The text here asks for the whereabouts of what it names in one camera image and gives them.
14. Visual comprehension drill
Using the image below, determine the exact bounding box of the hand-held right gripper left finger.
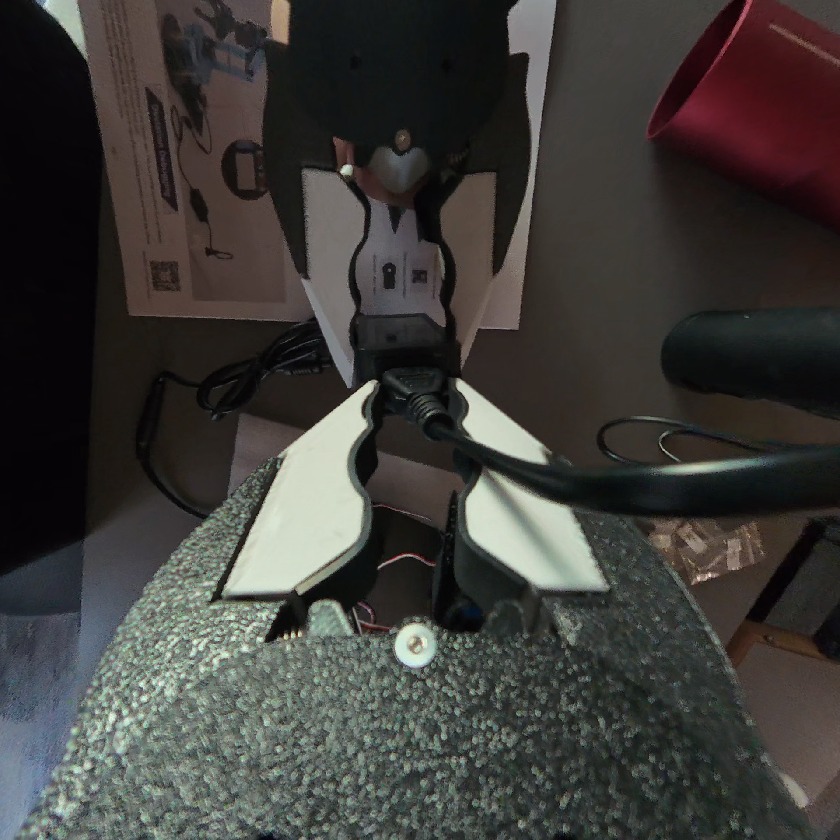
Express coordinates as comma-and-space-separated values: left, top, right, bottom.
220, 381, 385, 603

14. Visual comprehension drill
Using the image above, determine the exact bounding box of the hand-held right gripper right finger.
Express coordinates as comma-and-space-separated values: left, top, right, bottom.
451, 381, 611, 598

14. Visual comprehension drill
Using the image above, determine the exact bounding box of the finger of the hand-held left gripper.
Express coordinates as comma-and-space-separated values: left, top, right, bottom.
423, 171, 505, 379
302, 166, 376, 389

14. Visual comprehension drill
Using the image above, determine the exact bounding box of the black power adapter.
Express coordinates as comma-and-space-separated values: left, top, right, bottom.
353, 314, 462, 389

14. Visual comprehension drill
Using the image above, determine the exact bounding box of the printed instruction manual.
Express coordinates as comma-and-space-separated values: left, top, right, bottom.
79, 0, 559, 330

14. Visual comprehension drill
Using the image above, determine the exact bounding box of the thick black power cord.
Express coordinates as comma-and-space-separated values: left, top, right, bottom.
379, 366, 840, 521

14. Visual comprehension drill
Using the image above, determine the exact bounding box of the person's left hand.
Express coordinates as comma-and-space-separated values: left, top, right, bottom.
332, 134, 368, 188

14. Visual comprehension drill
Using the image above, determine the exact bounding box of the clear bag of small parts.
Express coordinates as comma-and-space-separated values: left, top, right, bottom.
646, 518, 767, 586

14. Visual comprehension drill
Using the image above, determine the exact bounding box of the person's black top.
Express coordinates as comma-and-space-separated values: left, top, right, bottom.
0, 0, 104, 613

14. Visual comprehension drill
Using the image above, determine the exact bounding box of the red metal tube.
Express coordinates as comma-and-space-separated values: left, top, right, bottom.
646, 0, 840, 232

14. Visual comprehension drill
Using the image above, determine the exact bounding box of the thin black wire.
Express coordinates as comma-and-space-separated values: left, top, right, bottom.
597, 415, 791, 468

